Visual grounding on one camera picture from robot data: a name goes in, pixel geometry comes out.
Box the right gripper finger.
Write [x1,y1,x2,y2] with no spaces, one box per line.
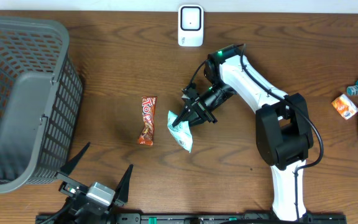
[172,105,198,127]
[188,111,212,126]

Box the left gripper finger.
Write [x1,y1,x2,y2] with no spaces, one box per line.
[114,164,134,207]
[60,142,91,176]

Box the light blue snack pouch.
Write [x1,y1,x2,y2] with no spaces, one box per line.
[167,111,193,152]

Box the red Top candy bar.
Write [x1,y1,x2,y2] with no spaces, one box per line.
[138,96,157,146]

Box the orange small carton box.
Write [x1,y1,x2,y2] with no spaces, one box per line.
[331,94,358,120]

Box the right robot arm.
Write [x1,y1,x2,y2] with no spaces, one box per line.
[167,45,313,221]

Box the white barcode scanner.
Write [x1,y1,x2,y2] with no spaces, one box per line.
[178,4,204,47]

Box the grey plastic shopping basket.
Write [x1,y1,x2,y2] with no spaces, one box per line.
[0,16,83,194]

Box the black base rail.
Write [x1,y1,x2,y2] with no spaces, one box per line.
[35,212,347,224]

